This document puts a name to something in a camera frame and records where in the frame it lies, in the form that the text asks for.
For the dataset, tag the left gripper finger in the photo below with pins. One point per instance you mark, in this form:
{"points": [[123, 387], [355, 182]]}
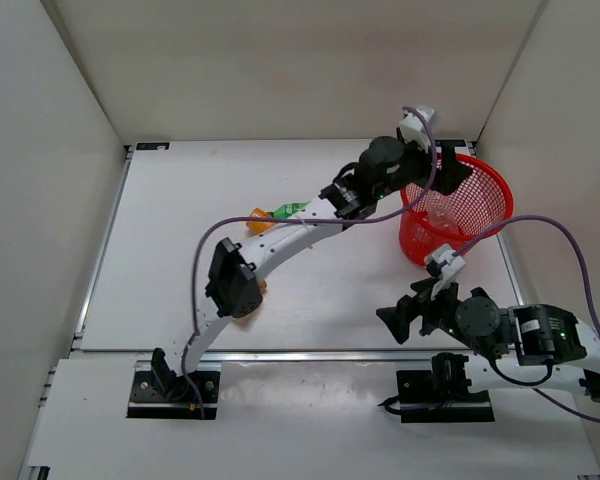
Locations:
{"points": [[449, 177], [448, 162]]}

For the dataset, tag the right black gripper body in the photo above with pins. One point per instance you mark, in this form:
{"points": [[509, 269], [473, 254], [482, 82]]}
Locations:
{"points": [[433, 313]]}

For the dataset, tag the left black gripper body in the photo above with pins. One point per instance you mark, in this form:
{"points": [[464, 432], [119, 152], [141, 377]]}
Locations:
{"points": [[412, 165]]}

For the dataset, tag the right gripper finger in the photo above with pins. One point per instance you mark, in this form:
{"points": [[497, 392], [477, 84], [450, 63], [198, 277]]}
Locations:
{"points": [[423, 289], [398, 318]]}

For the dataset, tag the red mesh plastic bin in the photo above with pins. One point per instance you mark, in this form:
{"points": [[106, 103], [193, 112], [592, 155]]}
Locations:
{"points": [[483, 200]]}

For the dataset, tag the large clear plastic bottle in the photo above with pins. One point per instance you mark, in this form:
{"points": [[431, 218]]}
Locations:
{"points": [[442, 221]]}

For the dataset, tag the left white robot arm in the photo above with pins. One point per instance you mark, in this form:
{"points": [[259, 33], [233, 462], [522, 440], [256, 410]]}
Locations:
{"points": [[237, 269]]}

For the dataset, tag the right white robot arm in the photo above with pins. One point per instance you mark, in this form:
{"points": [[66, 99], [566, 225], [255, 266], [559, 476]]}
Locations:
{"points": [[530, 346]]}

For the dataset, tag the right dark corner label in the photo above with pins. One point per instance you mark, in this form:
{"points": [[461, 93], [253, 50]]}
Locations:
{"points": [[455, 143]]}

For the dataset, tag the dark corner label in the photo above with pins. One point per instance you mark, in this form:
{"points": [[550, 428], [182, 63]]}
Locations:
{"points": [[455, 143], [152, 146]]}

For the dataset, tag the green plastic bottle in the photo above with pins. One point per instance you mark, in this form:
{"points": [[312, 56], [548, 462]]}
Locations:
{"points": [[288, 209]]}

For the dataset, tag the upper orange juice bottle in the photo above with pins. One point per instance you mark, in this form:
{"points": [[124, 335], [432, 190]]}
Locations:
{"points": [[260, 221]]}

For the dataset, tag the orange juice bottle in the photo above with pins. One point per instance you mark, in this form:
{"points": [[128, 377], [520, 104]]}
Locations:
{"points": [[253, 306], [260, 221]]}

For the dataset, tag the lower orange juice bottle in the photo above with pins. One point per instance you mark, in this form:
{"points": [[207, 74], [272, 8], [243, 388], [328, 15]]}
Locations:
{"points": [[253, 306]]}

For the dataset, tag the left dark corner label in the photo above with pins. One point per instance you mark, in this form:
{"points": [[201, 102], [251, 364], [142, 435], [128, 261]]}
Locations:
{"points": [[152, 146]]}

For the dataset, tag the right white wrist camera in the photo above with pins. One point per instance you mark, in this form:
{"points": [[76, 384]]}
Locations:
{"points": [[443, 264]]}

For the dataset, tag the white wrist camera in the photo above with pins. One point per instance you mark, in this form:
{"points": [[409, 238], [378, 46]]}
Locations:
{"points": [[414, 124], [443, 264]]}

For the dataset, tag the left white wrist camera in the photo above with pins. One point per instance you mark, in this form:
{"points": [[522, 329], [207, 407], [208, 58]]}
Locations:
{"points": [[414, 124]]}

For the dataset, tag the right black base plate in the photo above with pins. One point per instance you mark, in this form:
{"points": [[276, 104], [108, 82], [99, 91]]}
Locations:
{"points": [[417, 401]]}

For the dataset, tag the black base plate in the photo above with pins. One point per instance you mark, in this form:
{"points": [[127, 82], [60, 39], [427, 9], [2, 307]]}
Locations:
{"points": [[417, 401], [147, 401]]}

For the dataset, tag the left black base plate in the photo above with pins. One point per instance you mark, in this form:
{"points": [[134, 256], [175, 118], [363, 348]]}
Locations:
{"points": [[147, 401]]}

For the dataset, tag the aluminium front table rail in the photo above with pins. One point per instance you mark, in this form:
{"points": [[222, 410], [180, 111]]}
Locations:
{"points": [[263, 356]]}

